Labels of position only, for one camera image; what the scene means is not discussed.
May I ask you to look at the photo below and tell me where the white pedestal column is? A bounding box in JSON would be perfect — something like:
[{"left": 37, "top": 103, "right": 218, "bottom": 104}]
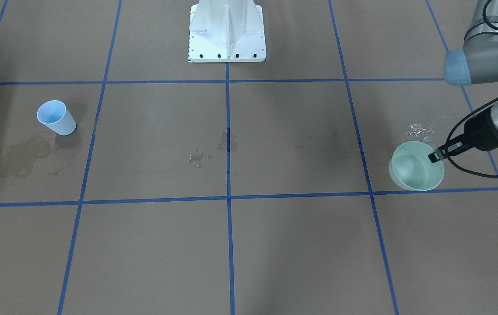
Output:
[{"left": 188, "top": 0, "right": 267, "bottom": 63}]

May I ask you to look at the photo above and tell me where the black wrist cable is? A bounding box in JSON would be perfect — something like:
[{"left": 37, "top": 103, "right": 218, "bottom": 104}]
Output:
[{"left": 444, "top": 79, "right": 498, "bottom": 179}]

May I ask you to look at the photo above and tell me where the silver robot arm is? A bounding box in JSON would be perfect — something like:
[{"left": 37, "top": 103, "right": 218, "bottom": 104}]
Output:
[{"left": 429, "top": 0, "right": 498, "bottom": 163}]

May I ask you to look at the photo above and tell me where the mint green bowl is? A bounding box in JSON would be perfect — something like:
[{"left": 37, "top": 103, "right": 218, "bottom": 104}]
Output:
[{"left": 388, "top": 141, "right": 445, "bottom": 191}]

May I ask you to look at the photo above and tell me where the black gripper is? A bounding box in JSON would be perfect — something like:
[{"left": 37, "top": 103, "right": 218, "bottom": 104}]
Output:
[{"left": 428, "top": 113, "right": 498, "bottom": 164}]

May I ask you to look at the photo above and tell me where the light blue paper cup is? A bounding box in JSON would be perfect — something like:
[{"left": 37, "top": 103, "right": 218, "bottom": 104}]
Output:
[{"left": 36, "top": 100, "right": 77, "bottom": 136}]

